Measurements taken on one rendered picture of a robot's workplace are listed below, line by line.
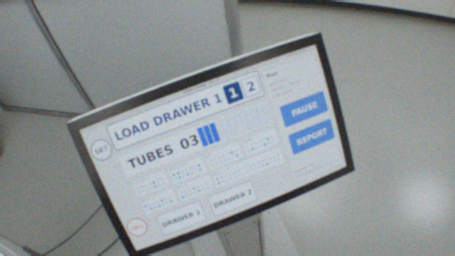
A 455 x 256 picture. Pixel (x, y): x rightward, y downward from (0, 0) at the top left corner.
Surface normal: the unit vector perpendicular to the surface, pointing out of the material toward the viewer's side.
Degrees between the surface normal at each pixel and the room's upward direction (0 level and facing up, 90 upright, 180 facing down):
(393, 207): 0
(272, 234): 5
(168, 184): 50
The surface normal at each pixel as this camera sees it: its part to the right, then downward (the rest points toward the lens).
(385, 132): -0.11, -0.58
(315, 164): 0.20, 0.19
